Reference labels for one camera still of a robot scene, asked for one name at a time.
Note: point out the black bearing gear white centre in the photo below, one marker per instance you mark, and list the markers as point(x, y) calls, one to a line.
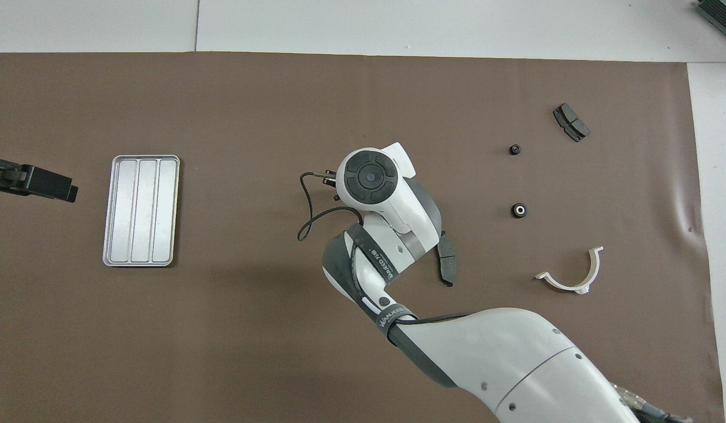
point(519, 210)

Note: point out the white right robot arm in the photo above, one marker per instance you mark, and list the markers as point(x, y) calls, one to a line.
point(515, 364)

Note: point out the silver ribbed metal tray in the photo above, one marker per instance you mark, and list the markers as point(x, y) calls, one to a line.
point(142, 211)

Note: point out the grey ribbed metal device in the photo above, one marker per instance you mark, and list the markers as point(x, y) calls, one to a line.
point(724, 14)

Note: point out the small black bearing gear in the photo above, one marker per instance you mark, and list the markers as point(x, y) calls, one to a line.
point(515, 149)

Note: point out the long dark grey brake pad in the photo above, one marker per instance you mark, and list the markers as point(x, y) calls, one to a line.
point(448, 264)

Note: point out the brown paper table mat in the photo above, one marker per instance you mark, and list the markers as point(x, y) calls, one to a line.
point(221, 117)

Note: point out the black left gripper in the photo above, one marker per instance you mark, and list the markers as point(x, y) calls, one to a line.
point(7, 176)

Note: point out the short dark grey brake pad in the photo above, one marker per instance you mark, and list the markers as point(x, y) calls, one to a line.
point(572, 123)

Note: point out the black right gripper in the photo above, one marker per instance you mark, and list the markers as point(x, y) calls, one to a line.
point(331, 180)

